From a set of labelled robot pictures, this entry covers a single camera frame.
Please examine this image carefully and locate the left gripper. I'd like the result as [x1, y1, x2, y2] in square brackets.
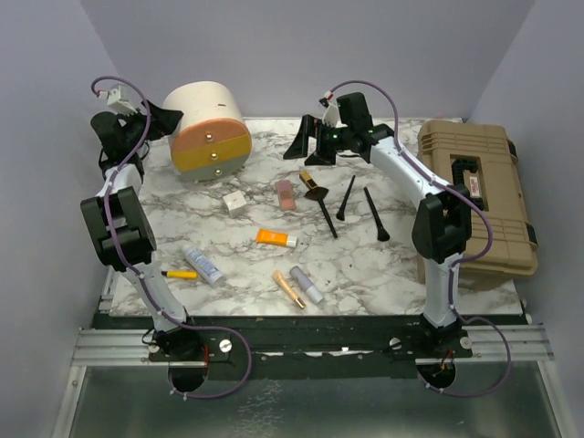
[119, 100, 183, 152]

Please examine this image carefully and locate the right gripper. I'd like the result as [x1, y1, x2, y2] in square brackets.
[283, 115, 352, 167]

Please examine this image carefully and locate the black gold lipstick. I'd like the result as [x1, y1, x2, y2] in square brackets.
[299, 171, 319, 191]

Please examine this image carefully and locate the peach top drawer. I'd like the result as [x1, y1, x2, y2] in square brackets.
[171, 118, 250, 152]

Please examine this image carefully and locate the black fan brush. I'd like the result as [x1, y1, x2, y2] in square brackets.
[305, 186, 338, 238]

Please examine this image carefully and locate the cream round drawer organizer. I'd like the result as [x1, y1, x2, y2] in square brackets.
[162, 81, 252, 182]

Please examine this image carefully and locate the yellow drawer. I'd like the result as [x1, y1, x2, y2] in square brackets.
[171, 134, 252, 173]

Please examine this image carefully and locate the white small box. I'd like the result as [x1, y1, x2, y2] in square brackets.
[223, 191, 247, 218]

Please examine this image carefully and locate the black angled makeup brush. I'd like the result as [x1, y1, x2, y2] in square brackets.
[364, 187, 391, 242]

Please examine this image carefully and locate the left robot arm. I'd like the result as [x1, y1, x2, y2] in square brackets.
[80, 99, 208, 360]

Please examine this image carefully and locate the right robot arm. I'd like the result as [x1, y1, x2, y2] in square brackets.
[283, 92, 472, 357]

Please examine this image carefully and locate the pink blush palette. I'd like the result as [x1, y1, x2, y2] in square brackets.
[275, 180, 296, 211]

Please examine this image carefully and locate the grey bottom drawer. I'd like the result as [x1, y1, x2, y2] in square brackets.
[179, 155, 248, 182]

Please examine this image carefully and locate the orange sunscreen tube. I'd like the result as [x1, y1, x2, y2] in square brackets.
[255, 229, 297, 248]

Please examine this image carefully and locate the beige gold concealer tube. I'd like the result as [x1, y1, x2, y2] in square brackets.
[272, 270, 306, 309]

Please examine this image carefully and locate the lavender white bottle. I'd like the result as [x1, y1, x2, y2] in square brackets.
[289, 266, 324, 305]

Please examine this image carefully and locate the yellow mascara tube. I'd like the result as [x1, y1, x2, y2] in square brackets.
[162, 271, 199, 280]

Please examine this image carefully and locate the white blue tube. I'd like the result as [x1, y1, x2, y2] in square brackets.
[182, 244, 224, 287]

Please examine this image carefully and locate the tan plastic tool case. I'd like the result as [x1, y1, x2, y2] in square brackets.
[418, 120, 538, 291]

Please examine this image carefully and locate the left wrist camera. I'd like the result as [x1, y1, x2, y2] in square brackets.
[97, 84, 140, 116]

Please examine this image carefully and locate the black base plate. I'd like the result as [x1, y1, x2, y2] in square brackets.
[90, 312, 475, 382]

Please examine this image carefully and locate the aluminium rail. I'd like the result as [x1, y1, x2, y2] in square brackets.
[71, 325, 554, 367]

